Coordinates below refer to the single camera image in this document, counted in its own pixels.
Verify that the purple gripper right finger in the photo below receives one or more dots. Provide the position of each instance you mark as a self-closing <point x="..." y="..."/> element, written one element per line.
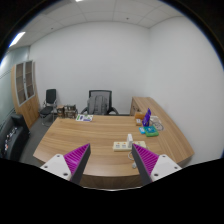
<point x="152" y="166"/>

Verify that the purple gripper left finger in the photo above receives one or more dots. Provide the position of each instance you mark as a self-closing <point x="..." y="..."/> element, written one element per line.
<point x="69" y="166"/>

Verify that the white charger plug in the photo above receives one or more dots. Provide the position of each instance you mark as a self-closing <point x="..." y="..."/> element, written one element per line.
<point x="129" y="138"/>

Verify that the green box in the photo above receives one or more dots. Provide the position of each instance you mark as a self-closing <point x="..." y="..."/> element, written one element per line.
<point x="151" y="131"/>

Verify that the wooden office desk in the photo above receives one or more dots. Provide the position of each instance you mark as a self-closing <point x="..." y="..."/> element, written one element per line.
<point x="107" y="169"/>

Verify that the white power strip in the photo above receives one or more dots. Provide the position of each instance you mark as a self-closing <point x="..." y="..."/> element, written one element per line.
<point x="125" y="146"/>

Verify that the colourful leaflet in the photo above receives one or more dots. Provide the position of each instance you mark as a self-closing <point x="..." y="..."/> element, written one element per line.
<point x="85" y="118"/>

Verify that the orange small box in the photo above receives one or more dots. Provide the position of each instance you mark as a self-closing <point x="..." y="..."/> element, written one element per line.
<point x="139" y="115"/>

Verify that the brown box stack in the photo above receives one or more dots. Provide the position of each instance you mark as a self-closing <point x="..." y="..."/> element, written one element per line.
<point x="67" y="111"/>

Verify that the black visitor chair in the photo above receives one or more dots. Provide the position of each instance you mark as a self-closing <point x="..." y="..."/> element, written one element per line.
<point x="49" y="104"/>

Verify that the wooden side cabinet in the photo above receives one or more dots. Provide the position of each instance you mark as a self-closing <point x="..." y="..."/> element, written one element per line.
<point x="141" y="104"/>

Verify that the grey backpack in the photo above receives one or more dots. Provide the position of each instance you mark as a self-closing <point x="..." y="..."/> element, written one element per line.
<point x="97" y="105"/>

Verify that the black sofa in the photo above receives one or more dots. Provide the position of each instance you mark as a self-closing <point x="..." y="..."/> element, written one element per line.
<point x="13" y="137"/>

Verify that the grey office chair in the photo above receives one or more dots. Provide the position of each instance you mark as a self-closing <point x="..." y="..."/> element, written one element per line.
<point x="108" y="95"/>

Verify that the wooden glass-door cabinet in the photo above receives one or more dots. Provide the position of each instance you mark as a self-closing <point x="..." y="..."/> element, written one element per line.
<point x="24" y="93"/>

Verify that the ceiling light panel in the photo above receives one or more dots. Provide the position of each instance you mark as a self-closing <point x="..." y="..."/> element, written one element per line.
<point x="16" y="39"/>

